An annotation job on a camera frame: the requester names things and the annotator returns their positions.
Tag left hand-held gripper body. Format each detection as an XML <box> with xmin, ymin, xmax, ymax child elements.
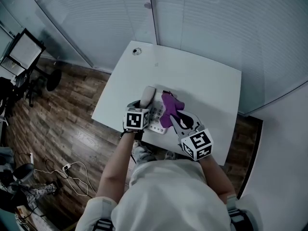
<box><xmin>121</xmin><ymin>106</ymin><xmax>152</xmax><ymax>141</ymax></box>

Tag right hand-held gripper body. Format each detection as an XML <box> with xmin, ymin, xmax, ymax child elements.
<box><xmin>177</xmin><ymin>126</ymin><xmax>215</xmax><ymax>163</ymax></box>

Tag purple cloth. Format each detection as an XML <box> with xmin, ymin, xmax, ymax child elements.
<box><xmin>160</xmin><ymin>90</ymin><xmax>185</xmax><ymax>128</ymax></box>

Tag person's left forearm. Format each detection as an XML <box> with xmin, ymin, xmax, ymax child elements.
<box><xmin>96</xmin><ymin>132</ymin><xmax>135</xmax><ymax>199</ymax></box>

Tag person's right forearm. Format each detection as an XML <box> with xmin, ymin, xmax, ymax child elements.
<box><xmin>198</xmin><ymin>153</ymin><xmax>236</xmax><ymax>199</ymax></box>

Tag white telephone base with keypad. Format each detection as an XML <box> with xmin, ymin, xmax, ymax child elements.
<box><xmin>144</xmin><ymin>90</ymin><xmax>186</xmax><ymax>135</ymax></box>

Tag person's grey trousers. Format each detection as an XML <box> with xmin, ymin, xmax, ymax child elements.
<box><xmin>132</xmin><ymin>141</ymin><xmax>159</xmax><ymax>165</ymax></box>

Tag white office table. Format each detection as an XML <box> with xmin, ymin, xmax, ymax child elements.
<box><xmin>91</xmin><ymin>40</ymin><xmax>242</xmax><ymax>166</ymax></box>

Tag person's white shirt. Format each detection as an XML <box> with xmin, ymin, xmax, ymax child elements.
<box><xmin>76</xmin><ymin>158</ymin><xmax>262</xmax><ymax>231</ymax></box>

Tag camouflage fabric bag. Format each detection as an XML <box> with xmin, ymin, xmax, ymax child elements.
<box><xmin>6</xmin><ymin>181</ymin><xmax>60</xmax><ymax>209</ymax></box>

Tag dark grey swivel stool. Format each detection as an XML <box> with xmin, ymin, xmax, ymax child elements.
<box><xmin>12</xmin><ymin>163</ymin><xmax>35</xmax><ymax>185</ymax></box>

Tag black-framed white light box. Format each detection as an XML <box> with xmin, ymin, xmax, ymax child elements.
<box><xmin>0</xmin><ymin>27</ymin><xmax>47</xmax><ymax>77</ymax></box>

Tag black office chair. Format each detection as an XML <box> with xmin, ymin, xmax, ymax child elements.
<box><xmin>0</xmin><ymin>77</ymin><xmax>43</xmax><ymax>120</ymax></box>

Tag white power strip with cables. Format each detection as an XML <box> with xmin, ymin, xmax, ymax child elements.
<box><xmin>33</xmin><ymin>161</ymin><xmax>96</xmax><ymax>197</ymax></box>
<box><xmin>44</xmin><ymin>157</ymin><xmax>97</xmax><ymax>197</ymax></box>

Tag black round pedestal stand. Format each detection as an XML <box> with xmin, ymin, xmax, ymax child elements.
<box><xmin>14</xmin><ymin>66</ymin><xmax>63</xmax><ymax>92</ymax></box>

